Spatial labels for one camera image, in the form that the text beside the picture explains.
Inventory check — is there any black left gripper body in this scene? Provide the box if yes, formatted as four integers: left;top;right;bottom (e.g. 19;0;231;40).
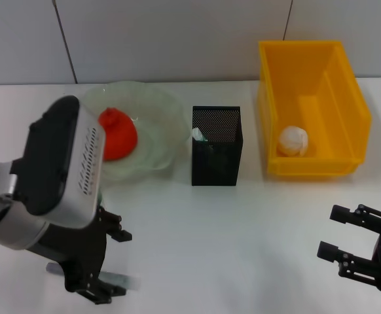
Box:
29;207;109;292

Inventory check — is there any grey marker pen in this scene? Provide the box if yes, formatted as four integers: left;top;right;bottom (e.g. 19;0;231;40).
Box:
46;261;142;292

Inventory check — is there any white paper ball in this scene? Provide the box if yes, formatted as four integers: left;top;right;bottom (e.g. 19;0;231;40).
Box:
278;126;310;157

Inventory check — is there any red pomegranate-shaped toy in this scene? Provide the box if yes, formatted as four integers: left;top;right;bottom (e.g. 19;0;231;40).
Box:
98;106;139;161

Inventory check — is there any mint green pen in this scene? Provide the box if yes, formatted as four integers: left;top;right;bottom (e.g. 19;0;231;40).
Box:
191;127;209;143

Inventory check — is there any black mesh pen holder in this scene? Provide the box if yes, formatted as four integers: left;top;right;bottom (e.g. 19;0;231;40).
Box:
191;105;245;187

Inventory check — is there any pale green glass fruit plate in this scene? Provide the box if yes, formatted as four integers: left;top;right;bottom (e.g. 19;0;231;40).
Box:
84;80;192;183

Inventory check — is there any yellow plastic bin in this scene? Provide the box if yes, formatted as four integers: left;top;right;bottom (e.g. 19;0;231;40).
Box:
257;39;373;179

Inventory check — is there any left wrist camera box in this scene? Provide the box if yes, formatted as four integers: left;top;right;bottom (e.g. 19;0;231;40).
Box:
23;95;107;230

